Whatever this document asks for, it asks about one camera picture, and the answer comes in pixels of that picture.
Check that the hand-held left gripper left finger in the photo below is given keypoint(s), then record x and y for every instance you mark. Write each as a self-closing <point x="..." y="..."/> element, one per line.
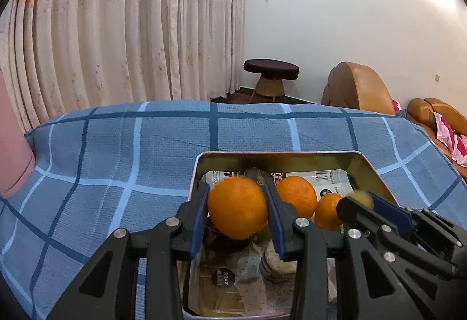
<point x="200" y="221"/>

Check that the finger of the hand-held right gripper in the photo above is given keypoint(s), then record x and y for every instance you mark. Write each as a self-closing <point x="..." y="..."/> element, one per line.
<point x="394" y="216"/>
<point x="355" y="214"/>

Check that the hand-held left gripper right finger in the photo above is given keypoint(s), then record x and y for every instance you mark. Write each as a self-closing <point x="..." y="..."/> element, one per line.
<point x="274" y="228"/>

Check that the small orange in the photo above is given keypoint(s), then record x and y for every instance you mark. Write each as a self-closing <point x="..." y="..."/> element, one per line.
<point x="328" y="212"/>

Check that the large orange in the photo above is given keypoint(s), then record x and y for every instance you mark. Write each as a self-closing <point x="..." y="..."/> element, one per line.
<point x="297" y="196"/>
<point x="237" y="208"/>

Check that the rectangular metal tin box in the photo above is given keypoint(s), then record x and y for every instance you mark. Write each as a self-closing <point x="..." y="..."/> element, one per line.
<point x="292" y="159"/>

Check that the newspaper lining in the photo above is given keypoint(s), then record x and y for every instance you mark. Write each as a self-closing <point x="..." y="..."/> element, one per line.
<point x="328" y="177"/>

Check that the pink floral pillow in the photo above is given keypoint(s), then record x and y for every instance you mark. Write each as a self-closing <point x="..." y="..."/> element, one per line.
<point x="454" y="139"/>

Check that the brown leather sofa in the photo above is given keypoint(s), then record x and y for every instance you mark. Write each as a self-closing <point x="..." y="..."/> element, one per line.
<point x="419" y="112"/>

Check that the blue plaid blanket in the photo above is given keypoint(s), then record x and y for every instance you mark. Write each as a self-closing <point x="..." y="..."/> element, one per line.
<point x="109" y="159"/>

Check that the pink cloth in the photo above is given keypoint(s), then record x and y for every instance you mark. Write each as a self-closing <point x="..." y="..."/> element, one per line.
<point x="396" y="105"/>

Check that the brown leather armchair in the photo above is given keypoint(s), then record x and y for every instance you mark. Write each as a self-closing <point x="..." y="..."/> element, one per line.
<point x="357" y="90"/>

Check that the round wicker stool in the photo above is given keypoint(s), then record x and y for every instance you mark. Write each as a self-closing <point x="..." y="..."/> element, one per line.
<point x="270" y="68"/>

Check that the cream floral curtain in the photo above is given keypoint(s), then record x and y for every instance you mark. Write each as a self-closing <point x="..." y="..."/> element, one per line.
<point x="120" y="28"/>

